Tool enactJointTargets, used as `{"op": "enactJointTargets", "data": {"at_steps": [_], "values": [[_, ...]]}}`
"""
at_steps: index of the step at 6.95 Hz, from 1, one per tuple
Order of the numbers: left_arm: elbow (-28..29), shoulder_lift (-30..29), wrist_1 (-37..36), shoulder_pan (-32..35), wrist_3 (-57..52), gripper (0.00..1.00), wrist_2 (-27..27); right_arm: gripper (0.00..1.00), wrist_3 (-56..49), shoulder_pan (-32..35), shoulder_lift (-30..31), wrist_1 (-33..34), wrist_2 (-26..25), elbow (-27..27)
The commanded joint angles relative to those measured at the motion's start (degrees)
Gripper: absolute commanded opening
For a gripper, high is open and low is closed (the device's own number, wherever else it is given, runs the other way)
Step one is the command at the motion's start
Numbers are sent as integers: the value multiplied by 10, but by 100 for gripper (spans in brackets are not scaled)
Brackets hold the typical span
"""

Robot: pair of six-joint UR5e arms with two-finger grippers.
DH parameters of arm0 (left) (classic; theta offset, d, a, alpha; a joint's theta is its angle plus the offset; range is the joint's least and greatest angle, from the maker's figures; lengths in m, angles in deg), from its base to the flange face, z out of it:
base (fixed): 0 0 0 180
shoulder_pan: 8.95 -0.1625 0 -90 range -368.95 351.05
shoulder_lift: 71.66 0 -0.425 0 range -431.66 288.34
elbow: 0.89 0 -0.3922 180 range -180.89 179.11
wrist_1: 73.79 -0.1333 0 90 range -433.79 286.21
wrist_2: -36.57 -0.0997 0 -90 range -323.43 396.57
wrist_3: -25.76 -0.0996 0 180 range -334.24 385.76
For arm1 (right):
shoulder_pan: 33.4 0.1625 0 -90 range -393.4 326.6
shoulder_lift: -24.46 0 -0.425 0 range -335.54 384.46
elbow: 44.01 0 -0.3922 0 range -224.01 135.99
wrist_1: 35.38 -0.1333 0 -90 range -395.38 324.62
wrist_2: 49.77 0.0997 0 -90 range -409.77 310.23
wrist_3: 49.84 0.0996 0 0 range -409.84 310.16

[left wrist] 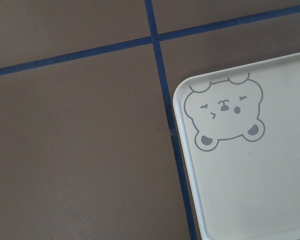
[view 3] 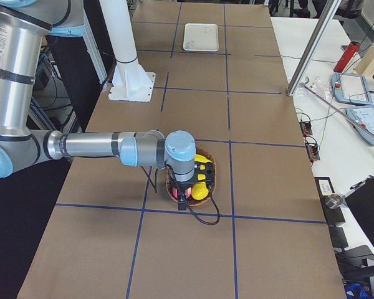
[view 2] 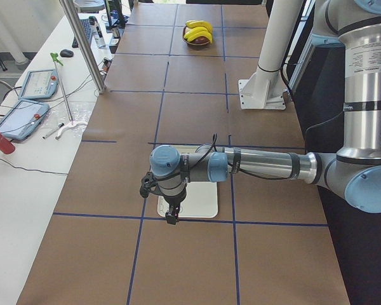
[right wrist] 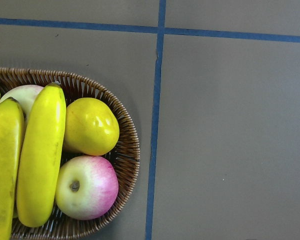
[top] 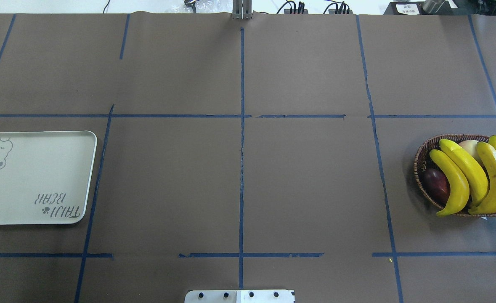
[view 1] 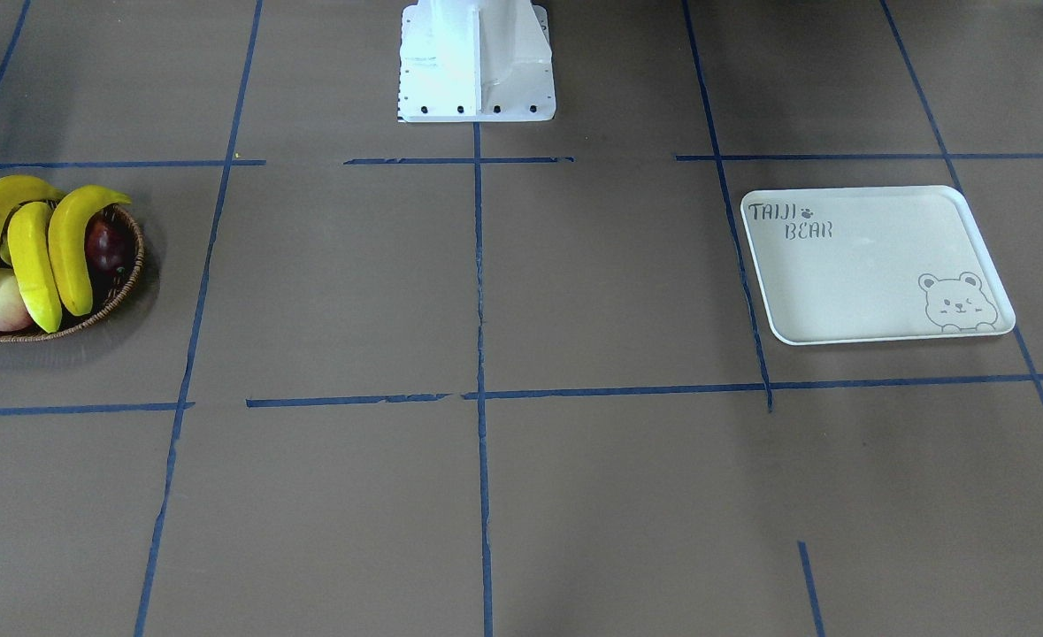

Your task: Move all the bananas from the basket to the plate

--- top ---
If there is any brown wicker basket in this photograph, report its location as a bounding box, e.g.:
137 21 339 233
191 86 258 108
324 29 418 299
413 133 496 217

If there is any dark red plum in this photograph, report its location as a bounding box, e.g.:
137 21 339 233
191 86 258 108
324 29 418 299
421 168 450 206

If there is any cream bear tray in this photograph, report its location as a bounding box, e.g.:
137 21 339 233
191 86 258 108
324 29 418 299
0 130 98 226

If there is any pale pink apple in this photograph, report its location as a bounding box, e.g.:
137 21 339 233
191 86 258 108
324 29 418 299
459 140 484 167

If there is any aluminium frame post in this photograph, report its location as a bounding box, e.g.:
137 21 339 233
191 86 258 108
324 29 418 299
232 0 253 20

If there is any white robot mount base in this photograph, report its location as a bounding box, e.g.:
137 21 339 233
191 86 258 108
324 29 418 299
184 289 296 303

